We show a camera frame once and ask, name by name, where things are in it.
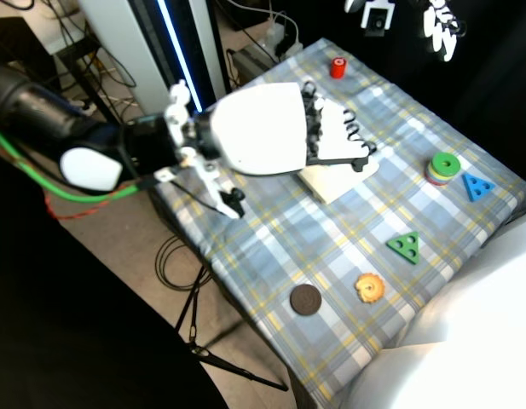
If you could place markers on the small white square table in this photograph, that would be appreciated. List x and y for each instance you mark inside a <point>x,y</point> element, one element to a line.
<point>331,187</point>

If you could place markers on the red cylinder block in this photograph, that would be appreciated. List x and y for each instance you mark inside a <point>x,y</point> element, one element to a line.
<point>338,68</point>

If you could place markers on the green triangle block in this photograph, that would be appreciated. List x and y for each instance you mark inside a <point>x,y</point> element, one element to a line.
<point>405,248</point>

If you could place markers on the blue triangle block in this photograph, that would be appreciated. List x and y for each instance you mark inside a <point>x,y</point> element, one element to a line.
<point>475,187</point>

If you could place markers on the black box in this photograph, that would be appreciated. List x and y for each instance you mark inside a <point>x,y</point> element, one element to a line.
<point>252,64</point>

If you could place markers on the white power strip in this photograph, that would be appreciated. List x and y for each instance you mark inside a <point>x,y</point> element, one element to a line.
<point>277,38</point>

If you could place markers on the plaid grey table cloth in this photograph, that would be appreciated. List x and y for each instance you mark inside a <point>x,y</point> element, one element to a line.
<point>331,247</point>

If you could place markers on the white pillar with blue light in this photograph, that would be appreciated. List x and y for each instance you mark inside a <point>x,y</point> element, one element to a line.
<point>134,55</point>

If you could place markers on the brown chocolate toy cookie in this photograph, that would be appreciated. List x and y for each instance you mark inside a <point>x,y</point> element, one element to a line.
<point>305,299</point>

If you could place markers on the yellow toy biscuit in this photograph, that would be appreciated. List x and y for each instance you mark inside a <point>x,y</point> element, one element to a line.
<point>370,288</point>

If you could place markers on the black tripod stand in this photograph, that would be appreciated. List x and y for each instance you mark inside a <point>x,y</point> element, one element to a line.
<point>228,366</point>

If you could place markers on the black side table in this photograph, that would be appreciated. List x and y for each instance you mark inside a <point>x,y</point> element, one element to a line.
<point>15,42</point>

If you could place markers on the white rounded shell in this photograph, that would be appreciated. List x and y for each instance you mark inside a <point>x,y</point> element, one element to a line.
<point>458,332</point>

